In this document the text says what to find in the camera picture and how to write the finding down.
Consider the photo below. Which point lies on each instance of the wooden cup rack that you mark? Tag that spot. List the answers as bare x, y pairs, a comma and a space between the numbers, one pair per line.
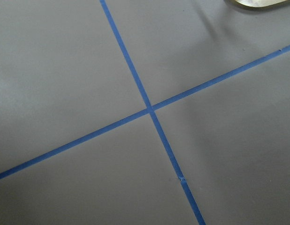
259, 4

